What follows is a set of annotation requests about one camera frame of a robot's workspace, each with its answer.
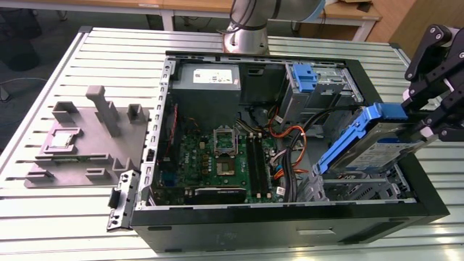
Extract metal disk bay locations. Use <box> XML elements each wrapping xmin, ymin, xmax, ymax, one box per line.
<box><xmin>300</xmin><ymin>172</ymin><xmax>413</xmax><ymax>203</ymax></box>

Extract grey parts rack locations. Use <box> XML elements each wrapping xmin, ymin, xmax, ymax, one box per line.
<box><xmin>21</xmin><ymin>85</ymin><xmax>152</xmax><ymax>189</ymax></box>

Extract hard disk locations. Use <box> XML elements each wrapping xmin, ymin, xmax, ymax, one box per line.
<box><xmin>313</xmin><ymin>102</ymin><xmax>437</xmax><ymax>175</ymax></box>

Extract grey power supply unit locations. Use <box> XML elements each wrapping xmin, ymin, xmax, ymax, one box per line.
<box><xmin>169</xmin><ymin>64</ymin><xmax>243</xmax><ymax>131</ymax></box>

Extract black sleeved cable bundle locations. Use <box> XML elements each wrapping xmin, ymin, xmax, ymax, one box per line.
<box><xmin>280</xmin><ymin>104</ymin><xmax>363</xmax><ymax>203</ymax></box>

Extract cardboard box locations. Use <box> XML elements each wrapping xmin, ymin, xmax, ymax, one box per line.
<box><xmin>336</xmin><ymin>0</ymin><xmax>375</xmax><ymax>13</ymax></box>

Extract yellow black power wires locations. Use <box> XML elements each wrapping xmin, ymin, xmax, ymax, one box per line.
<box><xmin>235</xmin><ymin>118</ymin><xmax>264</xmax><ymax>134</ymax></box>

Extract black graphics card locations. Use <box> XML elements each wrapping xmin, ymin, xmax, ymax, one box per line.
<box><xmin>183</xmin><ymin>186</ymin><xmax>247</xmax><ymax>206</ymax></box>

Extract CPU socket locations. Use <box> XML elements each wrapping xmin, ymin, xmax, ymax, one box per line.
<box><xmin>215</xmin><ymin>160</ymin><xmax>239</xmax><ymax>177</ymax></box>

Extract thin red wire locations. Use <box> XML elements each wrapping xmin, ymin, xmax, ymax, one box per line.
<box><xmin>163</xmin><ymin>104</ymin><xmax>180</xmax><ymax>161</ymax></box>

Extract green motherboard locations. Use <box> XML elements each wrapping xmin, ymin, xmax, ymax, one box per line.
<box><xmin>152</xmin><ymin>127</ymin><xmax>287</xmax><ymax>204</ymax></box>

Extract wooden desk white frame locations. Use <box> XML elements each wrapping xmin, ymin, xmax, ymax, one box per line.
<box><xmin>172</xmin><ymin>0</ymin><xmax>384</xmax><ymax>41</ymax></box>
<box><xmin>0</xmin><ymin>0</ymin><xmax>175</xmax><ymax>30</ymax></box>

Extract metal card retention bracket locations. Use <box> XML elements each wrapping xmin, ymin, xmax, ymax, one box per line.
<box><xmin>105</xmin><ymin>168</ymin><xmax>143</xmax><ymax>232</ymax></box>

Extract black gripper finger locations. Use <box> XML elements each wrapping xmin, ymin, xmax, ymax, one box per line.
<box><xmin>396</xmin><ymin>89</ymin><xmax>464</xmax><ymax>142</ymax></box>
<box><xmin>400</xmin><ymin>24</ymin><xmax>453</xmax><ymax>111</ymax></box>

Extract thin metal locking lever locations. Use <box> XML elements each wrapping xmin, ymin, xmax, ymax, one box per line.
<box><xmin>235</xmin><ymin>127</ymin><xmax>243</xmax><ymax>161</ymax></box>

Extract black open PC case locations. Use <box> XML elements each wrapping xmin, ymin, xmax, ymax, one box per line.
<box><xmin>129</xmin><ymin>50</ymin><xmax>451</xmax><ymax>252</ymax></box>

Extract orange red yellow wire bundle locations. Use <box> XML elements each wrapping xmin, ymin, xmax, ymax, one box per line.
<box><xmin>268</xmin><ymin>105</ymin><xmax>309</xmax><ymax>180</ymax></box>

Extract black RAM slot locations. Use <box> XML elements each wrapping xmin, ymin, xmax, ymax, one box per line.
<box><xmin>255</xmin><ymin>132</ymin><xmax>273</xmax><ymax>198</ymax></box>
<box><xmin>245</xmin><ymin>132</ymin><xmax>263</xmax><ymax>198</ymax></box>

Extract blue drive latch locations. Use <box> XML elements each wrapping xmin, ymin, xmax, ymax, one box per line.
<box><xmin>292</xmin><ymin>64</ymin><xmax>319</xmax><ymax>93</ymax></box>

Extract brown wooden cabinet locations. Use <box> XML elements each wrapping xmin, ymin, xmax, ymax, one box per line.
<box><xmin>369</xmin><ymin>0</ymin><xmax>464</xmax><ymax>77</ymax></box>

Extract metal socket cover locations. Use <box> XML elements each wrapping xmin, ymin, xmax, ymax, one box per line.
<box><xmin>212</xmin><ymin>126</ymin><xmax>240</xmax><ymax>158</ymax></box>

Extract black office chair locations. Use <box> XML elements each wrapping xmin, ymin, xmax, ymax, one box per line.
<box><xmin>0</xmin><ymin>8</ymin><xmax>43</xmax><ymax>71</ymax></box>

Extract grey metal drive cage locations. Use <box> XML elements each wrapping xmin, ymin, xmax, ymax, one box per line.
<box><xmin>280</xmin><ymin>62</ymin><xmax>363</xmax><ymax>128</ymax></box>

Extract silver CPU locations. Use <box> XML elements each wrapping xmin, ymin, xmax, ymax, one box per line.
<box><xmin>47</xmin><ymin>134</ymin><xmax>73</xmax><ymax>149</ymax></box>

